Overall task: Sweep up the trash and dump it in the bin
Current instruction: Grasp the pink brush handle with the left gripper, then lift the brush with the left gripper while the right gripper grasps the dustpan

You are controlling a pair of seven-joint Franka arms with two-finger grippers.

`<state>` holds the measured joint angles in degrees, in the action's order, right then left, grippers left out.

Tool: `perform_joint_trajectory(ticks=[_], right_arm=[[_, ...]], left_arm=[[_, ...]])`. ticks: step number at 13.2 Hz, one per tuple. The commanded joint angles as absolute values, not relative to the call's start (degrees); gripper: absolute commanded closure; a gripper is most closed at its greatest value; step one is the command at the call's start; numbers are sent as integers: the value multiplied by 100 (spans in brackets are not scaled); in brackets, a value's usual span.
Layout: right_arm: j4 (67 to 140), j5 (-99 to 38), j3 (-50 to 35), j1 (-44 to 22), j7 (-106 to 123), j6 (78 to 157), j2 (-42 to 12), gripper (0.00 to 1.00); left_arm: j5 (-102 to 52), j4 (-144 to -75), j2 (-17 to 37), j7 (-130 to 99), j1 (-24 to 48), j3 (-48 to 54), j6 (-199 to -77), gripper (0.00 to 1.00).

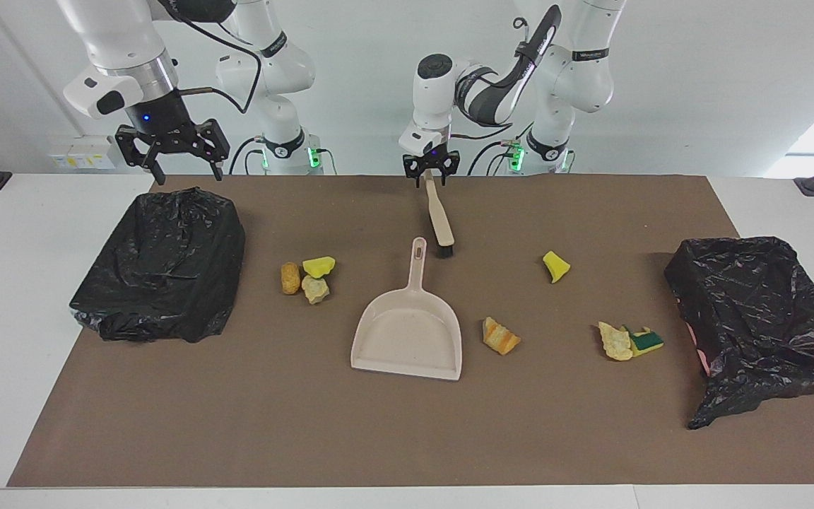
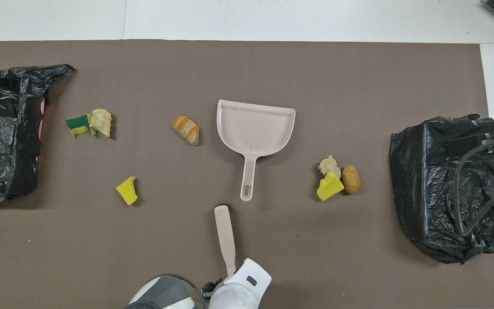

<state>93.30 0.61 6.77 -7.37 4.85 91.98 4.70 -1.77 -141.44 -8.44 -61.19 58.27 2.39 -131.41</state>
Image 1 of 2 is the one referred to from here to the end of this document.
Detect beige plastic dustpan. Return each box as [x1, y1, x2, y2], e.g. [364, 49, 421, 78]
[350, 237, 463, 382]

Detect black base cable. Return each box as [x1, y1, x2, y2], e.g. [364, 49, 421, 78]
[468, 120, 536, 176]
[228, 136, 261, 176]

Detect green yellow jagged sponge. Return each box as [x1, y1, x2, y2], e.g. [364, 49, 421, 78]
[626, 327, 665, 357]

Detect beige hand brush black bristles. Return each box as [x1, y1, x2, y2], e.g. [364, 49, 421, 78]
[424, 173, 456, 258]

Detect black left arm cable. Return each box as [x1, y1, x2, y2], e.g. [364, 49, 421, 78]
[449, 18, 545, 142]

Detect brown table mat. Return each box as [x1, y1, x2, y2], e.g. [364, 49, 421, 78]
[8, 175, 814, 488]

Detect black bag lined pink bin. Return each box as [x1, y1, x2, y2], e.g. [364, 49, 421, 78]
[664, 236, 814, 431]

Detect pale foam chunk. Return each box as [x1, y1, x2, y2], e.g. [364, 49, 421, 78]
[301, 276, 331, 305]

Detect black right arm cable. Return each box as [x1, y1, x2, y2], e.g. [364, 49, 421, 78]
[160, 0, 264, 115]

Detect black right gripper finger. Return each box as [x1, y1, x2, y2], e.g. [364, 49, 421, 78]
[191, 119, 231, 182]
[115, 126, 167, 187]

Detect white wall socket box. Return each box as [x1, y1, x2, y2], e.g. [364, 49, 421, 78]
[48, 136, 119, 170]

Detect orange striped bread piece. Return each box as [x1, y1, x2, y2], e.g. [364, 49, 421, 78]
[482, 317, 522, 356]

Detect pale striped bread piece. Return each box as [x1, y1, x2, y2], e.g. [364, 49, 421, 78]
[598, 322, 634, 362]

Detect small yellow sponge wedge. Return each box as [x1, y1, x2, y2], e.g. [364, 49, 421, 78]
[543, 251, 571, 284]

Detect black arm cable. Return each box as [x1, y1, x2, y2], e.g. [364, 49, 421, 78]
[449, 18, 545, 142]
[160, 0, 264, 115]

